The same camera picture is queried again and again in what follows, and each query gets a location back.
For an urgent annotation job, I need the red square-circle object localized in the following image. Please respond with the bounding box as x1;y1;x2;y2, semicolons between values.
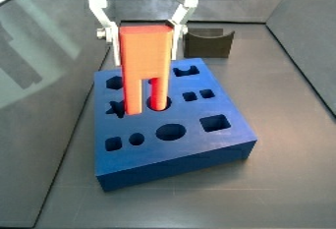
120;25;173;115

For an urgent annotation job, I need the black curved regrasp stand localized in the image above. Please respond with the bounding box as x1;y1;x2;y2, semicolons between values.
183;29;235;58

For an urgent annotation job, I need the blue foam shape fixture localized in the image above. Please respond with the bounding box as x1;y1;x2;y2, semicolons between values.
95;58;257;191

